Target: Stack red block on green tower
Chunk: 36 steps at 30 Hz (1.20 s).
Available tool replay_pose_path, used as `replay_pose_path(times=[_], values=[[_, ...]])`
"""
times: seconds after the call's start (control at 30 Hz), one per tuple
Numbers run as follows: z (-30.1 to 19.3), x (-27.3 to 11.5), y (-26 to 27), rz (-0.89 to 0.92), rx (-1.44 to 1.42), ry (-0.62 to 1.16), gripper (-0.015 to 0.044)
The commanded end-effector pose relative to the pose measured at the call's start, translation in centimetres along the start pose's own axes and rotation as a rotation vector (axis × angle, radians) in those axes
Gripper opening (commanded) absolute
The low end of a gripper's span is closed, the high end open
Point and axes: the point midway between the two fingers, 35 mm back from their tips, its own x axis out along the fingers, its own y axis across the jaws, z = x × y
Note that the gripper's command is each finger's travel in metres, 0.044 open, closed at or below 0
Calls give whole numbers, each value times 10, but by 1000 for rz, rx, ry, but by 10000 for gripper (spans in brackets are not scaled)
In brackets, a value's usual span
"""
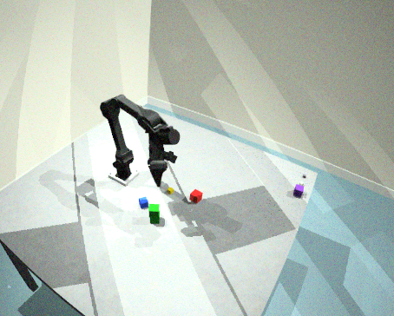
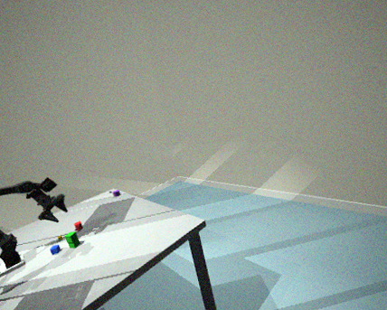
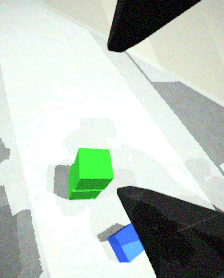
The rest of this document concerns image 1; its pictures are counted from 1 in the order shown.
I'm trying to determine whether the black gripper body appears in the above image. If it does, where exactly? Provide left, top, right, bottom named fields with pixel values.
left=148, top=144, right=167, bottom=170

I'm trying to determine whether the green block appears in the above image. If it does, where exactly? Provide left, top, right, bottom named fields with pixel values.
left=148, top=204, right=159, bottom=218
left=150, top=211, right=160, bottom=224

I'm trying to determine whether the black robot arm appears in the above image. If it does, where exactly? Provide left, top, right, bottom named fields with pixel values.
left=100, top=95, right=180, bottom=180

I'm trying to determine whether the blue block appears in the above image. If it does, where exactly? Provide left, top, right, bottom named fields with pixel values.
left=139, top=196, right=148, bottom=208

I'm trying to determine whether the red block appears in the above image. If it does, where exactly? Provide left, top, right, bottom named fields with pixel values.
left=189, top=189, right=202, bottom=203

